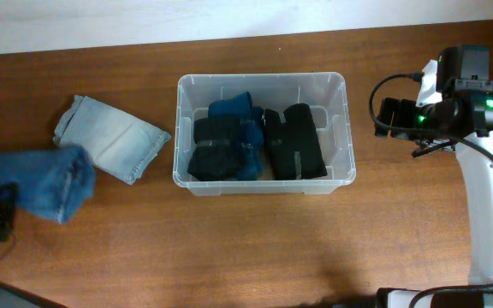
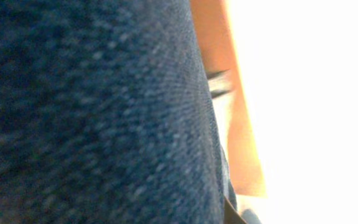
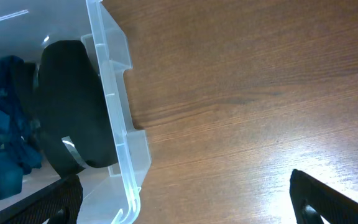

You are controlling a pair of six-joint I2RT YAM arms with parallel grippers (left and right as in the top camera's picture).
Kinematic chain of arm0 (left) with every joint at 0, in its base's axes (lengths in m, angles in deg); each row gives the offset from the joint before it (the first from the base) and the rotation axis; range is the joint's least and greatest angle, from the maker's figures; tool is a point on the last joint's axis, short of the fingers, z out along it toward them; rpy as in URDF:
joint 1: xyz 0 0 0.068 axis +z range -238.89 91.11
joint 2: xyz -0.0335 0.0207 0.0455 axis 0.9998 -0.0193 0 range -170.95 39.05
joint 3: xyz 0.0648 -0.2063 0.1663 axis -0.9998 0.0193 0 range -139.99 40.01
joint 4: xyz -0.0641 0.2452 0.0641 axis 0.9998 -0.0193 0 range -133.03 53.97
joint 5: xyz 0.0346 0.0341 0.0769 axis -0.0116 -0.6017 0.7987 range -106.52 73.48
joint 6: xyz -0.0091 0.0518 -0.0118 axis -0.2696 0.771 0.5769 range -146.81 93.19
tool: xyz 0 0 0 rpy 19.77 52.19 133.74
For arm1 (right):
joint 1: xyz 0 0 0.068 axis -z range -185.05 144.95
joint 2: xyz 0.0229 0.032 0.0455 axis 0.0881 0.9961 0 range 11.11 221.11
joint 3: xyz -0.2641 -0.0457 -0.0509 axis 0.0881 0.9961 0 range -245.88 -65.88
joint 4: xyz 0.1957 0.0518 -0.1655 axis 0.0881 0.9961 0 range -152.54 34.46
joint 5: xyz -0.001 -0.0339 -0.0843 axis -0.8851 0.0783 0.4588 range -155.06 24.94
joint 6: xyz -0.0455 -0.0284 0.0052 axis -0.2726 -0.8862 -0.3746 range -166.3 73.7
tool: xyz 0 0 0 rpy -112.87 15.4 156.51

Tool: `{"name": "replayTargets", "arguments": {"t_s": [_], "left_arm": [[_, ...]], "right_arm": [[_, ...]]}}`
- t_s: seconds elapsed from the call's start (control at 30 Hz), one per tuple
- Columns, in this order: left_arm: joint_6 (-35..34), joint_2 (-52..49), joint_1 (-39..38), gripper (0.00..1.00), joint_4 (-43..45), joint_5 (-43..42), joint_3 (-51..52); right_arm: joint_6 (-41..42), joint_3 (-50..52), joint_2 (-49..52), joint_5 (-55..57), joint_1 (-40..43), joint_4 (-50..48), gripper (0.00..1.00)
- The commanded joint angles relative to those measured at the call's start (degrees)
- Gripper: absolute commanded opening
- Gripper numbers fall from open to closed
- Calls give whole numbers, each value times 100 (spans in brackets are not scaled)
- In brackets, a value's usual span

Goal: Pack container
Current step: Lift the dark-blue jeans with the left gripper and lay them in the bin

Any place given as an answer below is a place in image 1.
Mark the black garment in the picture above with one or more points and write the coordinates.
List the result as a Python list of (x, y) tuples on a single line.
[(291, 140)]

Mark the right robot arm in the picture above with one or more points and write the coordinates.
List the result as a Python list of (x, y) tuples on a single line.
[(463, 72)]

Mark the light blue jeans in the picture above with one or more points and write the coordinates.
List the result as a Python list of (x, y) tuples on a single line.
[(118, 143)]

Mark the dark blue jeans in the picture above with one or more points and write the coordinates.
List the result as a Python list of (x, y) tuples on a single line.
[(51, 184)]

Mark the navy blue garment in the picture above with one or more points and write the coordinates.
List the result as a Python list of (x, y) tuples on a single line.
[(250, 137)]

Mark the clear plastic storage bin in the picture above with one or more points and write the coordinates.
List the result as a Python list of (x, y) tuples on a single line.
[(324, 92)]

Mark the dark grey garment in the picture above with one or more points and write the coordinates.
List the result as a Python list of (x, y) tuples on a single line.
[(215, 157)]

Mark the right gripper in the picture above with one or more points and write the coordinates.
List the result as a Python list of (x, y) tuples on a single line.
[(409, 113)]

